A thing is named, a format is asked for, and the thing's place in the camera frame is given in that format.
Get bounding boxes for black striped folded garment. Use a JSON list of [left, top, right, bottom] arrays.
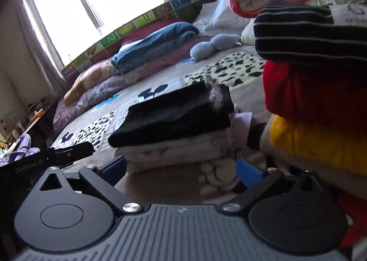
[[254, 0, 367, 68]]

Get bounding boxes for black pants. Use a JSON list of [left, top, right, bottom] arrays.
[[108, 76, 236, 148]]

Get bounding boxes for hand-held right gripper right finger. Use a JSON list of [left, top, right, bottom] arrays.
[[219, 157, 329, 217]]

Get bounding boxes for light blue plush toy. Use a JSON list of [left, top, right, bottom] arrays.
[[190, 34, 242, 62]]

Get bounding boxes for purple folded garment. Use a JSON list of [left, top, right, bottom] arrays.
[[0, 134, 41, 164]]

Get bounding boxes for yellow folded garment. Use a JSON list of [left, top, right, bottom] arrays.
[[270, 115, 367, 177]]

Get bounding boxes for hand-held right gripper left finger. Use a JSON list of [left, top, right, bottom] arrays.
[[34, 156, 144, 217]]

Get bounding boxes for white folded blanket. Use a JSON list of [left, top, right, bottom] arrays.
[[116, 111, 253, 176]]

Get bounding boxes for lilac floral pillow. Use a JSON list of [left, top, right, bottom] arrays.
[[52, 36, 213, 136]]

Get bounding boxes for grey curtain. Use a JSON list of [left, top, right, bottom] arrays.
[[13, 0, 68, 93]]

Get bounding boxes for cream cartoon pillow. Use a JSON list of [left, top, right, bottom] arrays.
[[64, 59, 119, 107]]

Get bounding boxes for cartoon printed blanket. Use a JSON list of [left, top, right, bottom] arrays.
[[46, 49, 287, 207]]

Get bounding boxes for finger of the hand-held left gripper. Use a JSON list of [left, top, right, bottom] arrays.
[[54, 141, 96, 168]]

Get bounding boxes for maroon clothing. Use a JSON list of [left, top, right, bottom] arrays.
[[340, 192, 367, 253]]

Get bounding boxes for red folded garment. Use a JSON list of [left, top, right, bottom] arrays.
[[262, 60, 367, 127]]

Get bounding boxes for dark desk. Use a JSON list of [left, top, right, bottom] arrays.
[[0, 100, 58, 159]]

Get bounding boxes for blue folded blanket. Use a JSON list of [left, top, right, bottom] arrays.
[[111, 22, 200, 76]]

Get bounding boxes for window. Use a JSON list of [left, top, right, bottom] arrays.
[[27, 0, 173, 67]]

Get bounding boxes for colourful alphabet headboard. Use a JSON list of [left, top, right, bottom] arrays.
[[61, 0, 225, 81]]

